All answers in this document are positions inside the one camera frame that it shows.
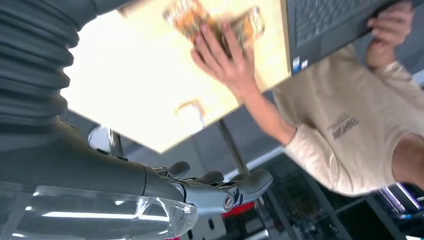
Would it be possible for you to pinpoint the person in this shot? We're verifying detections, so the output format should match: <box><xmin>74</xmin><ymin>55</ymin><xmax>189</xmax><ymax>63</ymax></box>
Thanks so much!
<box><xmin>190</xmin><ymin>0</ymin><xmax>424</xmax><ymax>198</ymax></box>

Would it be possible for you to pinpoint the dark grey laptop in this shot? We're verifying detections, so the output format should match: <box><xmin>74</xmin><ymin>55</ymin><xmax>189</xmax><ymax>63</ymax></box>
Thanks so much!
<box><xmin>285</xmin><ymin>0</ymin><xmax>424</xmax><ymax>74</ymax></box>

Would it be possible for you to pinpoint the clear plastic guard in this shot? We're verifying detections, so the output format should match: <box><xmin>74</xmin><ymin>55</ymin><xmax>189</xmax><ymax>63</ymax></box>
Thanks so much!
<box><xmin>0</xmin><ymin>184</ymin><xmax>200</xmax><ymax>240</ymax></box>

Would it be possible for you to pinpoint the small white box device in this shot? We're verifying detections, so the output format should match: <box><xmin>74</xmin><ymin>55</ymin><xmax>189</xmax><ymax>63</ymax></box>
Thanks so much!
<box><xmin>174</xmin><ymin>99</ymin><xmax>206</xmax><ymax>133</ymax></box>

